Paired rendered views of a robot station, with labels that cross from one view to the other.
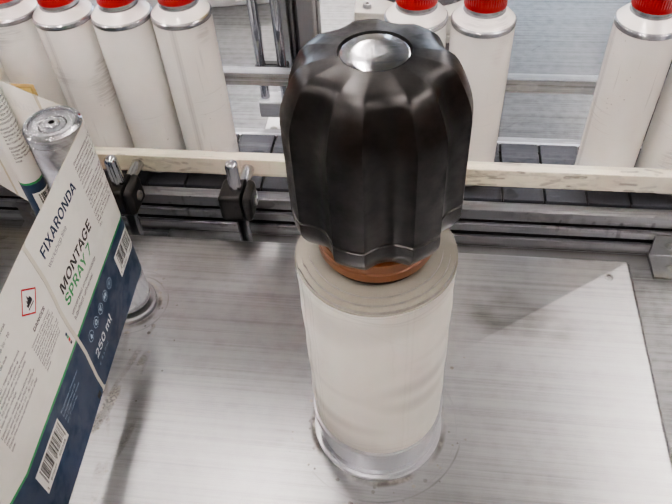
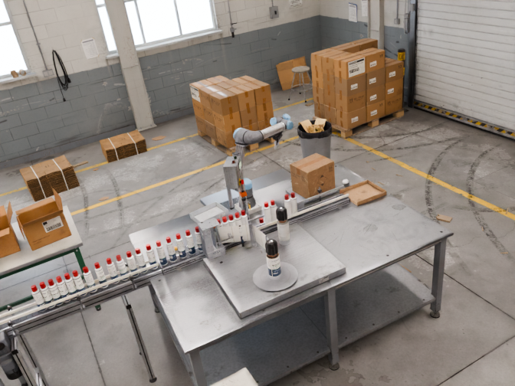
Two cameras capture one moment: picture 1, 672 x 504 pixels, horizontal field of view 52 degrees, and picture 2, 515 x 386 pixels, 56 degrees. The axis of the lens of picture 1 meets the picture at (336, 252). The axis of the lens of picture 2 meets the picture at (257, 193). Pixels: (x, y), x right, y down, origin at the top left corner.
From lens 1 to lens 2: 325 cm
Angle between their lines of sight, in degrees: 31
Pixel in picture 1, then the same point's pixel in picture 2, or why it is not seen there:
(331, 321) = (283, 226)
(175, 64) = (244, 221)
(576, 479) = (302, 237)
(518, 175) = not seen: hidden behind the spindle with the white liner
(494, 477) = (296, 240)
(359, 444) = (286, 240)
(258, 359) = not seen: hidden behind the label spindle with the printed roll
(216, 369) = not seen: hidden behind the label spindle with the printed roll
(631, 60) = (287, 204)
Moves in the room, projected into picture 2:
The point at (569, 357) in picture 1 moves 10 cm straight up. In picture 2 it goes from (296, 231) to (295, 220)
